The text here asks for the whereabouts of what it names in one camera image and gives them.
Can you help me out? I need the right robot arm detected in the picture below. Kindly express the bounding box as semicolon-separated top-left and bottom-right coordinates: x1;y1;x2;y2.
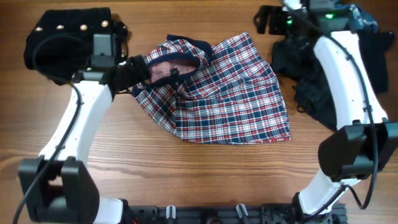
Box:
253;1;397;223

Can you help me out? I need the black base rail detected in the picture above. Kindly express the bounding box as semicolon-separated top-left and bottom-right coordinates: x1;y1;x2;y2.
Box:
123;203;348;224

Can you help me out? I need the red blue plaid garment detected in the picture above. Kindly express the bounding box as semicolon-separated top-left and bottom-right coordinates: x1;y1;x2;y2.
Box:
132;32;291;145

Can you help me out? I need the black knit garment with buttons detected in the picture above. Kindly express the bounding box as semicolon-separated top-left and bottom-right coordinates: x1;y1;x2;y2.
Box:
23;7;128;86

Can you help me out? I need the blue patterned garment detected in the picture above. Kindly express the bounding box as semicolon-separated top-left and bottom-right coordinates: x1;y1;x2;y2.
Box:
335;2;379;33

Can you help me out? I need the black mesh garment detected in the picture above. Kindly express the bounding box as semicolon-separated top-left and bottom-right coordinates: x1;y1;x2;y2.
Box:
271;30;396;131

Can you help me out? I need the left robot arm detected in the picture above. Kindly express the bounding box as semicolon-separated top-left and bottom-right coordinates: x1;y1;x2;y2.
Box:
19;33;149;223

